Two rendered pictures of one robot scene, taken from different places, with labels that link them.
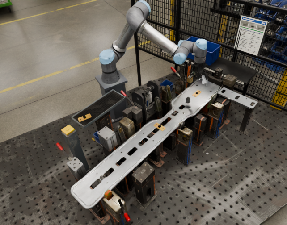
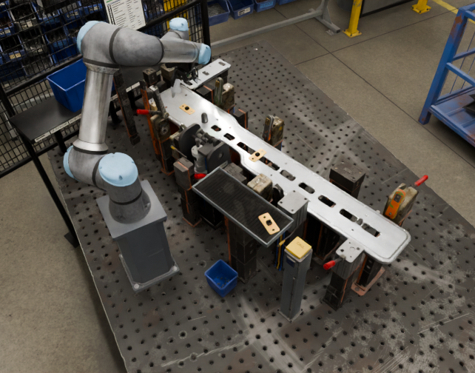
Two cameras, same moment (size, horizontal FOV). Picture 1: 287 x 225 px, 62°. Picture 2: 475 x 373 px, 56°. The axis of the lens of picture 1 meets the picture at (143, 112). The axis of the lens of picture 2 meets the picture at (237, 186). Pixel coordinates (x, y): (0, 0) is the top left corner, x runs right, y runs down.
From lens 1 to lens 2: 1.77 m
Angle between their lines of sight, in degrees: 58
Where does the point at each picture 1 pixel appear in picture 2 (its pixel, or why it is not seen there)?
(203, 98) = (200, 104)
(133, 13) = (137, 35)
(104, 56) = (126, 167)
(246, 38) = (122, 12)
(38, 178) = not seen: outside the picture
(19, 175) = not seen: outside the picture
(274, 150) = (259, 89)
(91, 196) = (392, 232)
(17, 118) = not seen: outside the picture
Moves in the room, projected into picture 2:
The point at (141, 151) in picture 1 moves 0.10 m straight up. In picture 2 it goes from (307, 176) to (309, 159)
